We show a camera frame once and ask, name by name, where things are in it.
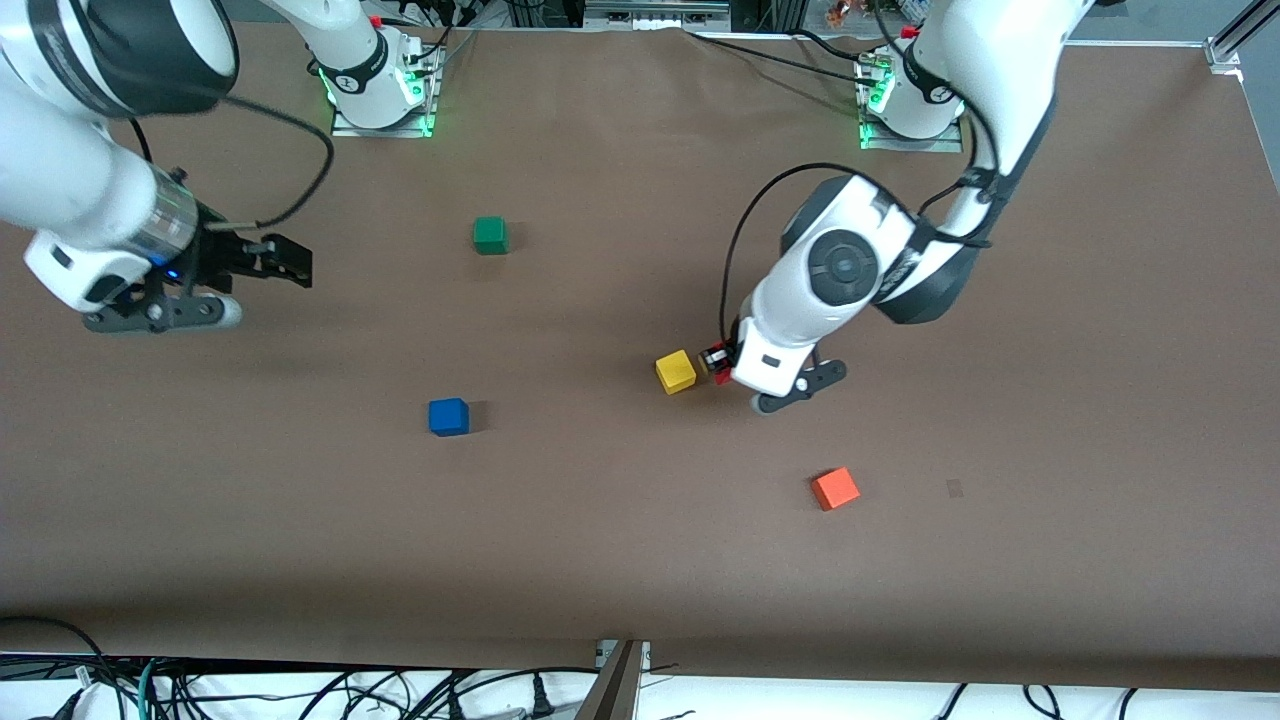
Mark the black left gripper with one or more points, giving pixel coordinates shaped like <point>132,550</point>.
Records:
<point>716,357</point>

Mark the blue wooden block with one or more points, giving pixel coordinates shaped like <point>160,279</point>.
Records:
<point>449,417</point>

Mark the red wooden block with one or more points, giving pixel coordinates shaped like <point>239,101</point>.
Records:
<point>722,380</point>

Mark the dark grey metal post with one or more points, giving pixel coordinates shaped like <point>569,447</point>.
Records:
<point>615,692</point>

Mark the silver clamp bracket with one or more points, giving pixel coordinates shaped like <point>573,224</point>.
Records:
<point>646,655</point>

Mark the yellow wooden block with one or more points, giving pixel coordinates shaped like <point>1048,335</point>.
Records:
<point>675,372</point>

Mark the orange wooden block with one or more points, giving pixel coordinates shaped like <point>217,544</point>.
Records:
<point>835,489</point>

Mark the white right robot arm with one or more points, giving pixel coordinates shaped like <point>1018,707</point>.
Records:
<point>60,170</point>

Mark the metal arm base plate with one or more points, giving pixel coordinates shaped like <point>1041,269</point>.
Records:
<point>945,146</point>
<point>346,128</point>

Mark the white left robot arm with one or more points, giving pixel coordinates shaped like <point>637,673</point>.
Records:
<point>840,270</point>

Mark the aluminium frame profile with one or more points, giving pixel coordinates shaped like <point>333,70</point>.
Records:
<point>1226,50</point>

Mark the grey metal frame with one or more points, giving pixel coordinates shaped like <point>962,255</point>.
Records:
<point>655,12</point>

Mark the green wooden block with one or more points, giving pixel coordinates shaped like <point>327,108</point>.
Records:
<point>490,235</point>

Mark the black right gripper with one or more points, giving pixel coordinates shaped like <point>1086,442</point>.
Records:
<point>218,254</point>

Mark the brown paper table cover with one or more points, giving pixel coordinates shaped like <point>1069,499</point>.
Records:
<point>640,570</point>

